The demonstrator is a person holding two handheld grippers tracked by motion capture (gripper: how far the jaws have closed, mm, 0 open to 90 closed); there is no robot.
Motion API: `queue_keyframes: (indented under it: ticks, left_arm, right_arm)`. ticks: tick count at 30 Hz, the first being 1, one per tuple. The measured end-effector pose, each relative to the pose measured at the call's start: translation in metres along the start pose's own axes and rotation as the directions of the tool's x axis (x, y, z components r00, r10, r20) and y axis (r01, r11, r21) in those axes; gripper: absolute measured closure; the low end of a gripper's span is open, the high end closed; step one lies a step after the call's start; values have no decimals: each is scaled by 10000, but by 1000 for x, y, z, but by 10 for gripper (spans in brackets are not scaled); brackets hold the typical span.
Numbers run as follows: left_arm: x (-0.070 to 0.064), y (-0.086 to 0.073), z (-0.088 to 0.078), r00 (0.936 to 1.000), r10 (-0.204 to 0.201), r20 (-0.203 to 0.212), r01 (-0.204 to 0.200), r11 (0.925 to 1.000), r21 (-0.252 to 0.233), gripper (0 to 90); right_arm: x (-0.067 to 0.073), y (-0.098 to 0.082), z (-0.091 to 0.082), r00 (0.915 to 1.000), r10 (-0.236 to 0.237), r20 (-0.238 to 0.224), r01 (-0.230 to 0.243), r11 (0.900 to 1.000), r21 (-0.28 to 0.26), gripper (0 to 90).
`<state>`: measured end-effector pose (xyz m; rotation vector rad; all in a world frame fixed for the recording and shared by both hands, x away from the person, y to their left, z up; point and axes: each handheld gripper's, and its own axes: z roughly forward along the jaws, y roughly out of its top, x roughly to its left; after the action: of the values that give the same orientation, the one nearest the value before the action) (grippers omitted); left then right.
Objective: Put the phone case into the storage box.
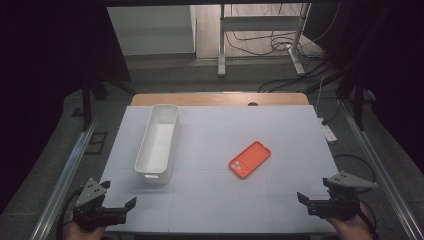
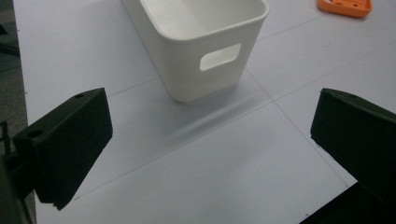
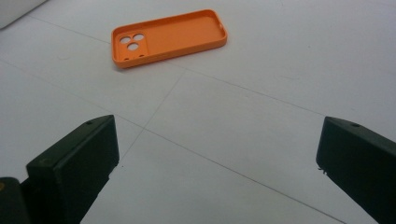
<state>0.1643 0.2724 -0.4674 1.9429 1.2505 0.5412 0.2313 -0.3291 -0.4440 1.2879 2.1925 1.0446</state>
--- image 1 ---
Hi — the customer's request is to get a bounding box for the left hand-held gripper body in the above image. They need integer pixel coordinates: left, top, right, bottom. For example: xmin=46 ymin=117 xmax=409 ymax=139
xmin=72 ymin=177 xmax=130 ymax=233

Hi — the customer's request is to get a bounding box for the tangle of black floor cables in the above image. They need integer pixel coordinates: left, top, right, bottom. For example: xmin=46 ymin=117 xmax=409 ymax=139
xmin=224 ymin=3 xmax=333 ymax=94

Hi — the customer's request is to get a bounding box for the person's right hand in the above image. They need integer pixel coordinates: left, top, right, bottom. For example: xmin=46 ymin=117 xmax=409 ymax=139
xmin=324 ymin=203 xmax=374 ymax=240

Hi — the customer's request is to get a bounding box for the orange phone case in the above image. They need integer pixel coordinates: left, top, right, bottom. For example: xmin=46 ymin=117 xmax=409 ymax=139
xmin=228 ymin=140 xmax=272 ymax=180

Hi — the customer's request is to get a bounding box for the white power strip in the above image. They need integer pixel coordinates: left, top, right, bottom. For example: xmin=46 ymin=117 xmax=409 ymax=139
xmin=318 ymin=117 xmax=338 ymax=143

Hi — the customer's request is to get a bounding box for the white partition panel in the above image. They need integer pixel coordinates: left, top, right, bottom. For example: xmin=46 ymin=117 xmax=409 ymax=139
xmin=106 ymin=4 xmax=198 ymax=58

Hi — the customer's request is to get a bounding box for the black metal stand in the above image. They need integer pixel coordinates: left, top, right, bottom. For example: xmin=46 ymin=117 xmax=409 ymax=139
xmin=335 ymin=66 xmax=375 ymax=132
xmin=81 ymin=66 xmax=135 ymax=133

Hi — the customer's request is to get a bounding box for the white rectangular plastic bin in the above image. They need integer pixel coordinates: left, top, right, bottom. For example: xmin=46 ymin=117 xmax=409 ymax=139
xmin=134 ymin=103 xmax=180 ymax=185

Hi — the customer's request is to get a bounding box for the aluminium floor rail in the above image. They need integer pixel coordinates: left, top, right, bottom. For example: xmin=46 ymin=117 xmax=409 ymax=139
xmin=339 ymin=99 xmax=424 ymax=240
xmin=29 ymin=121 xmax=98 ymax=240

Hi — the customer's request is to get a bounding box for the black looped cable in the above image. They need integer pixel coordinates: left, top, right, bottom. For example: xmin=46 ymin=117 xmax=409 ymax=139
xmin=333 ymin=153 xmax=378 ymax=195

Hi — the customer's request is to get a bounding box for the person's left hand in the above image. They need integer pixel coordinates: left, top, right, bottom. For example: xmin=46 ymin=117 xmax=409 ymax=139
xmin=64 ymin=221 xmax=106 ymax=240

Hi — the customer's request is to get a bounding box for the white desk frame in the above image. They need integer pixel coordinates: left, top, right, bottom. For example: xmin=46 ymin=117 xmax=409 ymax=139
xmin=217 ymin=3 xmax=313 ymax=78

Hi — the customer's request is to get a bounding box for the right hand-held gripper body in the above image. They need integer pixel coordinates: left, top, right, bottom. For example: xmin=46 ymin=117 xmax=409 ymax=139
xmin=306 ymin=170 xmax=379 ymax=221

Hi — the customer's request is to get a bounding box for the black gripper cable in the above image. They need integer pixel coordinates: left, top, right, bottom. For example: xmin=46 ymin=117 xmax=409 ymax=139
xmin=358 ymin=199 xmax=380 ymax=240
xmin=55 ymin=188 xmax=85 ymax=240

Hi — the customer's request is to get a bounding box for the black rectangular floor frame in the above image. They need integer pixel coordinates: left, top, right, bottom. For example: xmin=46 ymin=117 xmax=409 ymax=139
xmin=84 ymin=131 xmax=109 ymax=155

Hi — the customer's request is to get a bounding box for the white table cover board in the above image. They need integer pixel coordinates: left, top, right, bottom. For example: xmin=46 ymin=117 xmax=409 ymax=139
xmin=99 ymin=104 xmax=340 ymax=234

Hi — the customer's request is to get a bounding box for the wooden table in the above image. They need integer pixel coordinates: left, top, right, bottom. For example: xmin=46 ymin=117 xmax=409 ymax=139
xmin=130 ymin=92 xmax=310 ymax=107

